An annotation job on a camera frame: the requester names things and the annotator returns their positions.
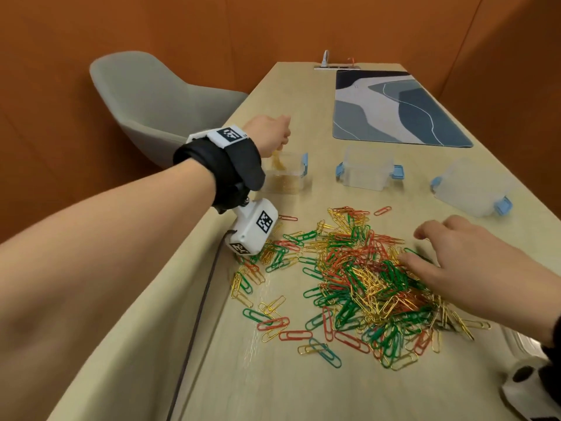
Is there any person's right hand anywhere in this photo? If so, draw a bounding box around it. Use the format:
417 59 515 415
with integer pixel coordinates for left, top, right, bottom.
397 214 561 347

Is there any person's left hand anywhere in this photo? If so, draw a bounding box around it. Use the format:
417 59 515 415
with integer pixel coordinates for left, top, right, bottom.
242 114 292 159

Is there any transparent box with blue latches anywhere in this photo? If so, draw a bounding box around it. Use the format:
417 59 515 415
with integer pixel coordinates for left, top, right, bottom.
430 158 514 218
335 146 405 191
262 152 309 195

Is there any sorted heap of gold clips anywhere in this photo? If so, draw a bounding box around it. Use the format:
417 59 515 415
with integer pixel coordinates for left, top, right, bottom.
265 175 304 194

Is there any pile of colored paper clips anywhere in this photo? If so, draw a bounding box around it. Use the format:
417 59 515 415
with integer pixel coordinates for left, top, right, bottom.
230 205 491 372

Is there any person's left forearm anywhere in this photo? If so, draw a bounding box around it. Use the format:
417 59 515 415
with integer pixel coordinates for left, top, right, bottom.
0 158 218 421

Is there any white left marker band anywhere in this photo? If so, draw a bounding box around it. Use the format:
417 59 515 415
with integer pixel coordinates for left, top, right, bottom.
186 125 248 150

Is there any clear plastic lid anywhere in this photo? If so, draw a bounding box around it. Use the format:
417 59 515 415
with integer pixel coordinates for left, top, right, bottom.
499 324 549 360

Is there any grey shell chair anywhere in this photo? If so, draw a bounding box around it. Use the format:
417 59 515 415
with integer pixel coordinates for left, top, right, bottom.
89 51 250 168

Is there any blue patterned desk mat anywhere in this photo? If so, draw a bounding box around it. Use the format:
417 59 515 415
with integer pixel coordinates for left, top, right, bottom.
332 70 474 149

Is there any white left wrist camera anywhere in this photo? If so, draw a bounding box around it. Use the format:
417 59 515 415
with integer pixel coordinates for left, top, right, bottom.
224 196 279 256

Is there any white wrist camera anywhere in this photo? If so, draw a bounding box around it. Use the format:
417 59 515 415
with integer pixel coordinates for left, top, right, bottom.
224 196 279 256
501 365 561 421

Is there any black right wrist strap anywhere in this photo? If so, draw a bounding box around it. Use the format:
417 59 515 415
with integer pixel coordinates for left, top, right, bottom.
539 315 561 408

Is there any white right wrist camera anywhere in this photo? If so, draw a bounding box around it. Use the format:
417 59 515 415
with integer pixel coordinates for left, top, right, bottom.
501 365 561 421

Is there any black camera cable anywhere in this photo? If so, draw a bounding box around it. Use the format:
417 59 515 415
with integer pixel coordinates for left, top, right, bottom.
165 230 237 421

